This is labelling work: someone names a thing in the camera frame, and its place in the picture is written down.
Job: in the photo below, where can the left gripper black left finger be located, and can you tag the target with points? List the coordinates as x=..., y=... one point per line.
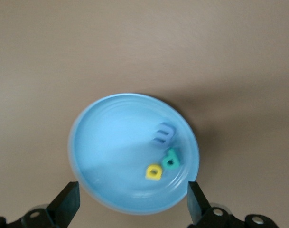
x=63, y=204

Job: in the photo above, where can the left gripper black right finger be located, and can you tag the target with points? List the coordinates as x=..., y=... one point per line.
x=198, y=204

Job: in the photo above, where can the teal foam letter p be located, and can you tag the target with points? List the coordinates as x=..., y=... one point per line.
x=174, y=164

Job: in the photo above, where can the yellow foam letter a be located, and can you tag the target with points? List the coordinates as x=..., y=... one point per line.
x=149, y=174

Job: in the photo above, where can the blue foam letter m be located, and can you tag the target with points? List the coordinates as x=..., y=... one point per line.
x=169, y=136

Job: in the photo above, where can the blue plate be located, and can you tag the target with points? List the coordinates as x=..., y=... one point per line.
x=115, y=147

